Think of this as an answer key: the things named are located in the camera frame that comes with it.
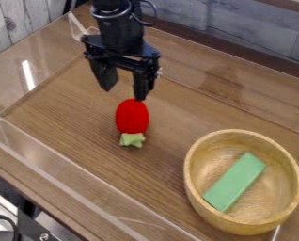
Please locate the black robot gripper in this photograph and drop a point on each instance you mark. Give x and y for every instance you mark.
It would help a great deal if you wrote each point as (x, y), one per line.
(118, 47)

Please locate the red plush strawberry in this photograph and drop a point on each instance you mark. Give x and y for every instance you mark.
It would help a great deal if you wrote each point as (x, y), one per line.
(133, 122)

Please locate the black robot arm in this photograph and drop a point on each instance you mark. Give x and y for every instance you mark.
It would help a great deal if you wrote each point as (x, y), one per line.
(113, 4)

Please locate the green rectangular block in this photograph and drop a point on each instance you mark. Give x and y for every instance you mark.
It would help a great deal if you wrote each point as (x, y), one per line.
(236, 182)

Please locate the wooden bowl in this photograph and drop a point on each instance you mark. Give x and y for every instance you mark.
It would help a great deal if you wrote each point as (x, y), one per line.
(272, 199)

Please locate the black metal stand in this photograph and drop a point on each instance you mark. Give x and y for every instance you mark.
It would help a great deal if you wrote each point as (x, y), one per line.
(31, 230)

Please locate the clear acrylic enclosure wall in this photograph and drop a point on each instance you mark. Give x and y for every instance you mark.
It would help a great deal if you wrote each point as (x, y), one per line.
(114, 193)

